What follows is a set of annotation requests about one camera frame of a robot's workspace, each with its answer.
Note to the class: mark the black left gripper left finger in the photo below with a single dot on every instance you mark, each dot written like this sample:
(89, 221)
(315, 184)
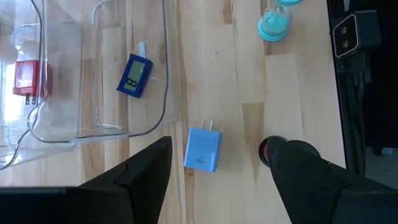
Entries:
(140, 186)

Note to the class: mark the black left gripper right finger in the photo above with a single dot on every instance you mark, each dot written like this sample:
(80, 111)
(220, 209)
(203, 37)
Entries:
(311, 193)

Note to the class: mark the light blue wall charger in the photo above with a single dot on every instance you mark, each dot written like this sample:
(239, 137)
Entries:
(202, 149)

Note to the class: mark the blue digital timer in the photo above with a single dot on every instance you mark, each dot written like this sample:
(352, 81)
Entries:
(134, 75)

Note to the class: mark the red wall charger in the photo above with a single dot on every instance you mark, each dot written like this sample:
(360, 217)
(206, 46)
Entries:
(31, 77)

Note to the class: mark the teal hourglass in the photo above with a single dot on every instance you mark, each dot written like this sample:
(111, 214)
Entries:
(275, 21)

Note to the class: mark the black hourglass red sand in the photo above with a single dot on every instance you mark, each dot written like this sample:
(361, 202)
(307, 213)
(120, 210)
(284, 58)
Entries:
(308, 148)

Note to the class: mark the clear plastic bin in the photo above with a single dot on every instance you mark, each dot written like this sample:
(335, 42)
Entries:
(62, 46)
(102, 102)

